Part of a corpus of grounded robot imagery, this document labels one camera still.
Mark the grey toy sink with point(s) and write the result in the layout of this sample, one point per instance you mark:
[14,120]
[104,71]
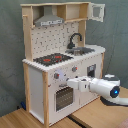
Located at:
[79,51]

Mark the oven door with window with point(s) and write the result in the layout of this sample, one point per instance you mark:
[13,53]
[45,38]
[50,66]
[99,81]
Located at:
[63,100]

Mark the white microwave door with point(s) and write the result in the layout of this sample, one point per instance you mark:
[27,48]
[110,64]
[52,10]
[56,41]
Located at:
[96,12]

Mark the black toy faucet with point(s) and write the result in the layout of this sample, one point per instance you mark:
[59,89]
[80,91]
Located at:
[72,40]

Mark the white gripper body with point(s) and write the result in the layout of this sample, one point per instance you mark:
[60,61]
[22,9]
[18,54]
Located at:
[80,83]

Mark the wooden toy kitchen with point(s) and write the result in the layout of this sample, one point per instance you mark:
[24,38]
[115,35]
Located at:
[46,40]

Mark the red stove knob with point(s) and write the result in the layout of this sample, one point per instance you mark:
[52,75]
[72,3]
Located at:
[74,69]
[56,75]

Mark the grey range hood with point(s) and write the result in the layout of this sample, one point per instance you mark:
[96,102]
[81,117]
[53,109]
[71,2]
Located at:
[48,18]

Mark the grey ice dispenser panel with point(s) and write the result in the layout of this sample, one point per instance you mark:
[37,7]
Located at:
[91,70]

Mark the left red stove knob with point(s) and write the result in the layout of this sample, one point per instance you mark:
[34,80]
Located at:
[56,75]

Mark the right red stove knob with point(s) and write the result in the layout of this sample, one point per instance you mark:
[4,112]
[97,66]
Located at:
[74,69]

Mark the black stovetop red burners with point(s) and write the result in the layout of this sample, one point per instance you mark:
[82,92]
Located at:
[52,59]

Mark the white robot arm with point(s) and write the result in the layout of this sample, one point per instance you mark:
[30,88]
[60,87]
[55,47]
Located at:
[107,88]

